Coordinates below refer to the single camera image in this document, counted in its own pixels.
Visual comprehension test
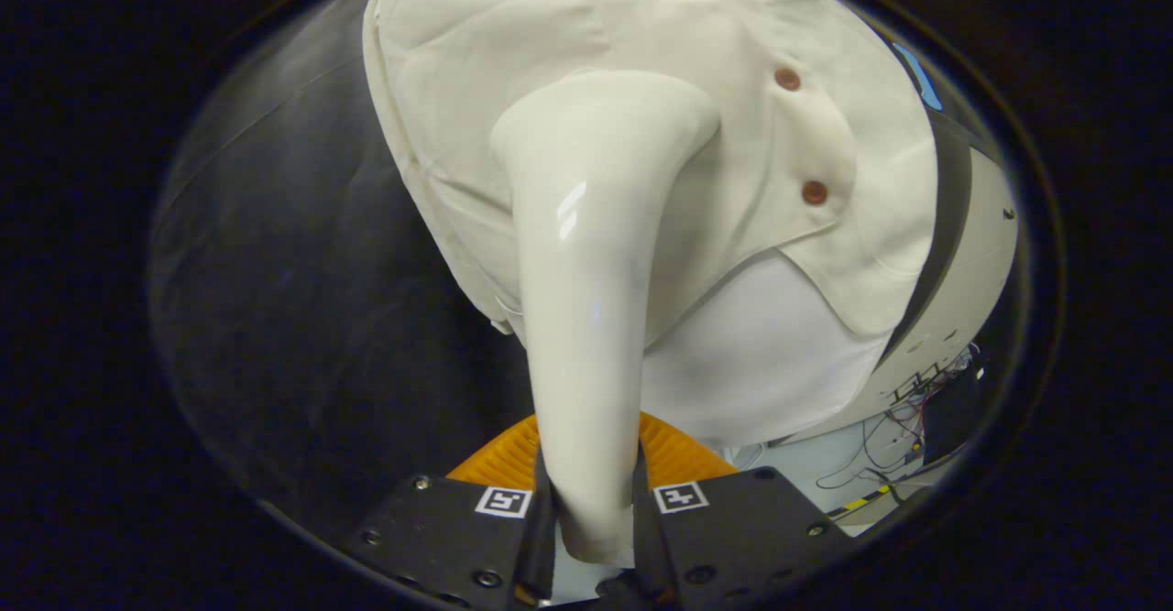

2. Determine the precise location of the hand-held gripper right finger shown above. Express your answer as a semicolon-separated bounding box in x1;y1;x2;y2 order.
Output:
632;412;858;608

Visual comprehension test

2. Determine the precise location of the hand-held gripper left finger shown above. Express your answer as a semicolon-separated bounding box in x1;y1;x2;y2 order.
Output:
344;412;557;608

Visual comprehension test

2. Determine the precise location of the white garment steamer head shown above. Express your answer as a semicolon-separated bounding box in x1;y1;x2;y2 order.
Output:
488;71;722;566

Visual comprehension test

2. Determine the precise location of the cream button-up shirt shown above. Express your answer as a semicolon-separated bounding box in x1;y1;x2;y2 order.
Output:
362;0;940;355

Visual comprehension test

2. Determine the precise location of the white padded garment form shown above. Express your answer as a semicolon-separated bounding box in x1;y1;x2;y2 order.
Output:
641;249;894;447

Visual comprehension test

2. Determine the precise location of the yellow black floor tape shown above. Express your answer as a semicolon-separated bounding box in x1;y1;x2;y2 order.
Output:
828;487;894;518

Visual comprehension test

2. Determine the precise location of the black backdrop cloth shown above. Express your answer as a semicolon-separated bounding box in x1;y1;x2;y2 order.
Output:
147;0;1009;539

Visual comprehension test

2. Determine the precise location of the cream cabinet with grey top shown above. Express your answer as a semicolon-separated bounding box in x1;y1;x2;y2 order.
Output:
779;112;1020;447

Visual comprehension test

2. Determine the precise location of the bundle of dark cables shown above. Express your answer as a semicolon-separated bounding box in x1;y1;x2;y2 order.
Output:
816;344;986;493

